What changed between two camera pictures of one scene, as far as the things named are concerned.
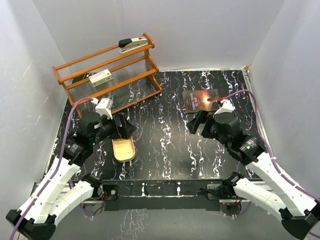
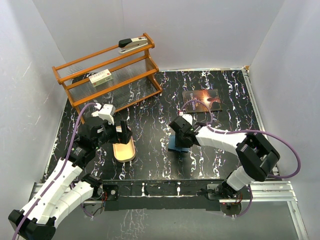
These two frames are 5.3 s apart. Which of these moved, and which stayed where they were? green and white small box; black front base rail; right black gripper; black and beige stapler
Moved: right black gripper
Stayed: green and white small box; black and beige stapler; black front base rail
